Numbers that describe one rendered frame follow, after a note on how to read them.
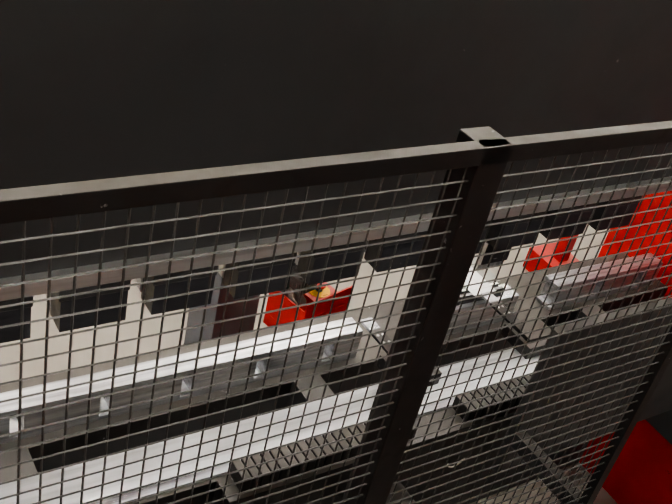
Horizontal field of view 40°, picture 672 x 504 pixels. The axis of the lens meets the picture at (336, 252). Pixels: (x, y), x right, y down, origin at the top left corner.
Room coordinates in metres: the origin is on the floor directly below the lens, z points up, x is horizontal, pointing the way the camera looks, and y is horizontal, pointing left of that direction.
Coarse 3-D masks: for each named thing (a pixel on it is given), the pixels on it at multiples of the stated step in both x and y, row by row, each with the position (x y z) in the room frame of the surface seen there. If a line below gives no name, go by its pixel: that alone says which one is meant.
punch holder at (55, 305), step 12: (84, 288) 1.44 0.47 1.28; (96, 288) 1.45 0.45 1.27; (120, 288) 1.48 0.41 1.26; (60, 300) 1.41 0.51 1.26; (84, 300) 1.44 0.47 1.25; (108, 300) 1.47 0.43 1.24; (60, 312) 1.41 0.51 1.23; (108, 312) 1.47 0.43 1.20; (60, 324) 1.41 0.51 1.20; (84, 324) 1.44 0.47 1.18
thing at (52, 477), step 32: (448, 384) 1.78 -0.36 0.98; (480, 384) 1.82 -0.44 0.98; (320, 416) 1.56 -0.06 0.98; (352, 416) 1.59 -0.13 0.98; (160, 448) 1.35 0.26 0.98; (192, 448) 1.37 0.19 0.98; (224, 448) 1.39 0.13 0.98; (256, 448) 1.41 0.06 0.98; (32, 480) 1.18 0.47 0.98; (96, 480) 1.22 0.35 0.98; (128, 480) 1.24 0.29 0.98; (192, 480) 1.28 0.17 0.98
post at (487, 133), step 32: (480, 128) 1.05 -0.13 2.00; (448, 192) 1.02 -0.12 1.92; (480, 192) 1.01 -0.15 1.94; (480, 224) 1.02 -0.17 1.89; (448, 256) 1.00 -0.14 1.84; (416, 288) 1.02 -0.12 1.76; (448, 288) 1.01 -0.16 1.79; (448, 320) 1.02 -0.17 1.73; (416, 352) 1.00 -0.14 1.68; (384, 384) 1.02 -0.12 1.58; (416, 384) 1.01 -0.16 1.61; (416, 416) 1.02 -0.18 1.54; (384, 448) 1.00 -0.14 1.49; (352, 480) 1.02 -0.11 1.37; (384, 480) 1.01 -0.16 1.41
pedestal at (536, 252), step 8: (568, 240) 3.98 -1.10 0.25; (536, 248) 4.05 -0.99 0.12; (552, 248) 4.09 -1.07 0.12; (560, 248) 3.99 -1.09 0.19; (568, 248) 3.99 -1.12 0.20; (536, 256) 4.00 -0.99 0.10; (560, 256) 3.98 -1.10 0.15; (568, 256) 4.01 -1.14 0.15; (528, 264) 4.02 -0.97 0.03; (544, 264) 3.95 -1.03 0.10; (552, 264) 3.94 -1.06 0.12
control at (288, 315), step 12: (348, 288) 2.29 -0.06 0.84; (276, 300) 2.23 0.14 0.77; (288, 300) 2.20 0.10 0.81; (312, 300) 2.26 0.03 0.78; (336, 300) 2.25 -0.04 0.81; (276, 312) 2.22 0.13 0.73; (288, 312) 2.19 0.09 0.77; (300, 312) 2.16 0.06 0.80; (312, 312) 2.17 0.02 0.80; (324, 312) 2.23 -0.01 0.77
